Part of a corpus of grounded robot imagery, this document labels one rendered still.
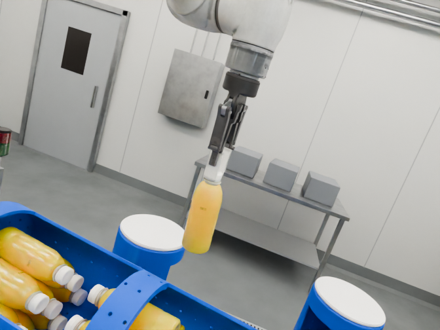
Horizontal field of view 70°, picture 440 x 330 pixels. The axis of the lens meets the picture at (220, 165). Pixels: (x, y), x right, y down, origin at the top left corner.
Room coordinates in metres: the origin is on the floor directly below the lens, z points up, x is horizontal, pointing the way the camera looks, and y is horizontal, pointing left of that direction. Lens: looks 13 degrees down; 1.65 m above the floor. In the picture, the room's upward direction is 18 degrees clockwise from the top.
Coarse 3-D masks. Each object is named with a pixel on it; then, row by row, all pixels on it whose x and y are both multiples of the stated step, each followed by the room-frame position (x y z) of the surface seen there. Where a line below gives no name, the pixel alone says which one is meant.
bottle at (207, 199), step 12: (204, 180) 0.69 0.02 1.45; (204, 192) 0.67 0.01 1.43; (216, 192) 0.68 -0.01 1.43; (192, 204) 0.68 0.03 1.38; (204, 204) 0.67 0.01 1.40; (216, 204) 0.68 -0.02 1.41; (192, 216) 0.68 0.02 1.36; (204, 216) 0.67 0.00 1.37; (216, 216) 0.69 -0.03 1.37; (192, 228) 0.67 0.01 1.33; (204, 228) 0.67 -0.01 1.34; (192, 240) 0.67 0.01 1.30; (204, 240) 0.68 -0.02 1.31; (192, 252) 0.68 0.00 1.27; (204, 252) 0.69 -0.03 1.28
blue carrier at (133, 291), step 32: (0, 224) 0.70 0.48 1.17; (32, 224) 0.79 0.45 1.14; (64, 256) 0.77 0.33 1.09; (96, 256) 0.73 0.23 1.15; (128, 288) 0.54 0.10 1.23; (160, 288) 0.58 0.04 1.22; (0, 320) 0.48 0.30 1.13; (96, 320) 0.47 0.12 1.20; (128, 320) 0.48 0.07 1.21; (192, 320) 0.66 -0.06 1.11; (224, 320) 0.62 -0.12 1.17
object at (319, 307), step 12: (312, 288) 1.16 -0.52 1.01; (312, 300) 1.12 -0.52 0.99; (312, 312) 1.26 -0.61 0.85; (324, 312) 1.05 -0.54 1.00; (336, 312) 1.03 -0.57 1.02; (300, 324) 1.13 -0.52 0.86; (312, 324) 1.27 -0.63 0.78; (324, 324) 1.27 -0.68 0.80; (336, 324) 1.01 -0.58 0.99; (348, 324) 1.00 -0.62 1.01; (384, 324) 1.07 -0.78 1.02
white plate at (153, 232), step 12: (132, 216) 1.23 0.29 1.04; (144, 216) 1.26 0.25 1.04; (156, 216) 1.30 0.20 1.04; (120, 228) 1.11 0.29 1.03; (132, 228) 1.13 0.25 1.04; (144, 228) 1.16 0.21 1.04; (156, 228) 1.19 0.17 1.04; (168, 228) 1.23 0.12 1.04; (180, 228) 1.26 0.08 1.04; (132, 240) 1.05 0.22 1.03; (144, 240) 1.07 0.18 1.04; (156, 240) 1.10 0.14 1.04; (168, 240) 1.13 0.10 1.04; (180, 240) 1.16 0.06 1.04
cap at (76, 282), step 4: (76, 276) 0.66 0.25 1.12; (80, 276) 0.66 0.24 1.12; (72, 280) 0.65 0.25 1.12; (76, 280) 0.65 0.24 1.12; (80, 280) 0.66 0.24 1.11; (68, 284) 0.64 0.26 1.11; (72, 284) 0.64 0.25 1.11; (76, 284) 0.65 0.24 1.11; (80, 284) 0.67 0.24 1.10; (68, 288) 0.64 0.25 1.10; (72, 288) 0.64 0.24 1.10; (76, 288) 0.65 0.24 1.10
